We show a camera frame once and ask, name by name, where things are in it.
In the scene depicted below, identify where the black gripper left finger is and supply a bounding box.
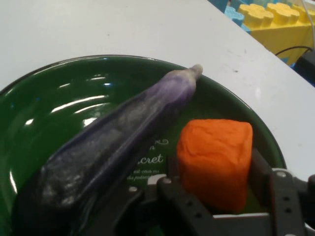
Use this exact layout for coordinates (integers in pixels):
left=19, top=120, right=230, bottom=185
left=108, top=157, right=217, bottom=236

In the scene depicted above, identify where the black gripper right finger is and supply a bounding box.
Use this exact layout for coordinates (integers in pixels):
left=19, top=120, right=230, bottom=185
left=250, top=147, right=315, bottom=236

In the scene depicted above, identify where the orange foam toy block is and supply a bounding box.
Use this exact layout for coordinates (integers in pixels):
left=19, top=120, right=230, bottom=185
left=176, top=118, right=253, bottom=214

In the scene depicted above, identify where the purple toy eggplant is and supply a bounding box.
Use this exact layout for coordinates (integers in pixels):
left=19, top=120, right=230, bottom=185
left=18, top=63, right=204, bottom=236

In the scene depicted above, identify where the black box device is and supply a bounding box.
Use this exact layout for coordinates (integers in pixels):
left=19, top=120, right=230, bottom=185
left=293, top=48, right=315, bottom=87

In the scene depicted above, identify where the green enamel plate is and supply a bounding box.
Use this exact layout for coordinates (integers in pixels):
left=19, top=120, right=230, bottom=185
left=0, top=55, right=287, bottom=236

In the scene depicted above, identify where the yellow foam block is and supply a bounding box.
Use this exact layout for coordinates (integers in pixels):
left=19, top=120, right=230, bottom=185
left=236, top=2, right=315, bottom=65

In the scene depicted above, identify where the blue toy brick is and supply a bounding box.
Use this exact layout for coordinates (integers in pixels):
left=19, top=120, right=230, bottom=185
left=210, top=0, right=252, bottom=34

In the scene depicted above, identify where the black cable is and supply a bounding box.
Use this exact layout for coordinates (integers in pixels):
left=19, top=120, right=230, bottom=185
left=275, top=45, right=314, bottom=56

